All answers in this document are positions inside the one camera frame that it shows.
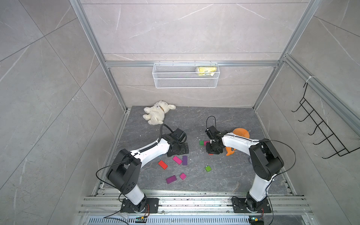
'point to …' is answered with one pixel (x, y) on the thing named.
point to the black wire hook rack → (337, 146)
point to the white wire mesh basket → (183, 75)
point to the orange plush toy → (240, 131)
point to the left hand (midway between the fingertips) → (183, 149)
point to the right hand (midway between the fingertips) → (210, 151)
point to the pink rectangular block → (177, 160)
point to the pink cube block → (183, 176)
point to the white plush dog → (155, 113)
